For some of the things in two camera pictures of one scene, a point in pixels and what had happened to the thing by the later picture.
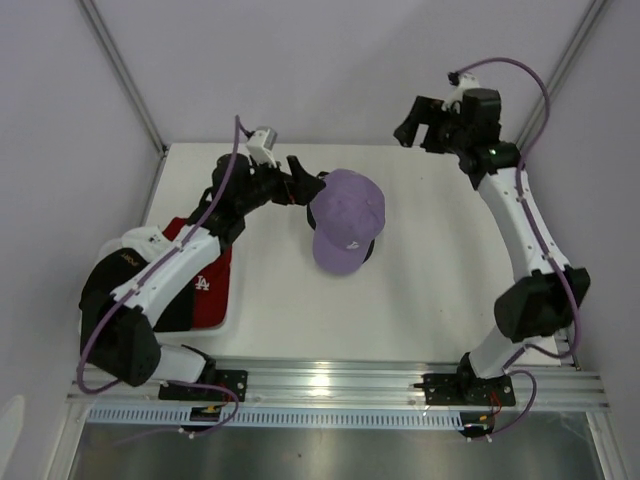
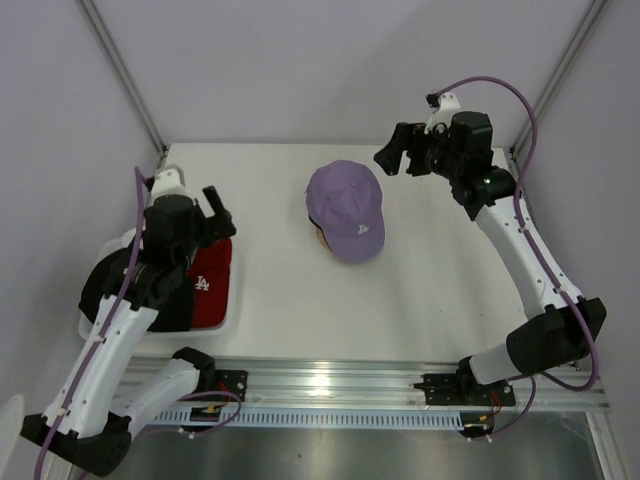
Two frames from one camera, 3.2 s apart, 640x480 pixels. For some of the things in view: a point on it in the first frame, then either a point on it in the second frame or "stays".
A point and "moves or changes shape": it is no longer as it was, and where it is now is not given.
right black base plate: (466, 389) stays
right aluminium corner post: (594, 13) stays
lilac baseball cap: (347, 212) moves or changes shape
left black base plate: (235, 380) stays
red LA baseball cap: (212, 289) stays
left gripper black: (299, 188) to (218, 226)
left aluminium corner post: (125, 73) stays
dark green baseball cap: (310, 217) to (317, 225)
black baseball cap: (108, 267) stays
